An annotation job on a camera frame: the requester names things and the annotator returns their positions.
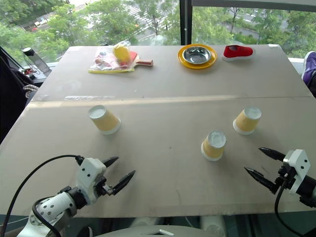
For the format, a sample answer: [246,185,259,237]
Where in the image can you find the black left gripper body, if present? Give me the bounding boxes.
[95,174,114,197]

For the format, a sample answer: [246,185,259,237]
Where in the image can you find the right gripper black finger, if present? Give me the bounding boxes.
[244,166,279,195]
[258,147,286,162]

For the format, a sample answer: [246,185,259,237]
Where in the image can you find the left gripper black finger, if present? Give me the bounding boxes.
[102,157,119,166]
[108,170,136,196]

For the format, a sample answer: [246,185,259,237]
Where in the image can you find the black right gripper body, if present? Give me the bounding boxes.
[276,164,297,191]

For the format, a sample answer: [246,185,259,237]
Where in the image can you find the yellow ribbed paper cup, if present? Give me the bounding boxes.
[88,105,122,135]
[200,130,227,162]
[233,106,262,136]

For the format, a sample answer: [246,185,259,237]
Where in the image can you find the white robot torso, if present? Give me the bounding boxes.
[95,224,207,237]

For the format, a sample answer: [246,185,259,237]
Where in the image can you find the white rounded robot leg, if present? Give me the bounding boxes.
[201,216,227,237]

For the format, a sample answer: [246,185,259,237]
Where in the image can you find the dark trouser leg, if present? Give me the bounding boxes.
[306,71,316,98]

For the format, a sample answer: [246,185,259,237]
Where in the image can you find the yellow flat sheet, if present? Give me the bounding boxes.
[88,67,135,74]

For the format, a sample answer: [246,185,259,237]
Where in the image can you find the purple sneaker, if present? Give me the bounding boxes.
[301,51,316,87]

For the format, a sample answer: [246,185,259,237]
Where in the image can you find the clear plastic bag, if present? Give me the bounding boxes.
[88,40,135,74]

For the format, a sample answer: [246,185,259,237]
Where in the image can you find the red table tennis paddle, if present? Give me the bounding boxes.
[118,50,154,69]

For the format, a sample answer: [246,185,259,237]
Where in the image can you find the yellow lemon-shaped object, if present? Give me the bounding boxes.
[112,43,131,65]

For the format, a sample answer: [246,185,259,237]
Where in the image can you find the red slip-on shoe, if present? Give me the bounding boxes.
[221,44,255,62]

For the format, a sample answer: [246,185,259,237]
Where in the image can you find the yellow round plate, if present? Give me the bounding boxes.
[177,43,218,70]

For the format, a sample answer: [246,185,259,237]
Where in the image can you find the black fabric bag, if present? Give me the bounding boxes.
[0,45,44,145]

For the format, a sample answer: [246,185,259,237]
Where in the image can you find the silver cylindrical flask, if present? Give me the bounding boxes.
[21,47,53,78]

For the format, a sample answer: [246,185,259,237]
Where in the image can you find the stainless steel bowl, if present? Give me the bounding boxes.
[183,45,212,65]

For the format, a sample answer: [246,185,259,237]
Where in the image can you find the black window mullion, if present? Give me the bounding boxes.
[179,0,193,46]

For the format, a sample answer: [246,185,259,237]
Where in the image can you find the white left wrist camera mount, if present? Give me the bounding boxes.
[75,158,107,205]

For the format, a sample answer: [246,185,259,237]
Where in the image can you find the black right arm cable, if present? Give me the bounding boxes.
[274,172,308,237]

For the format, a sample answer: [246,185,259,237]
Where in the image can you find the grey braided rope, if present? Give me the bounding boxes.
[23,84,40,97]

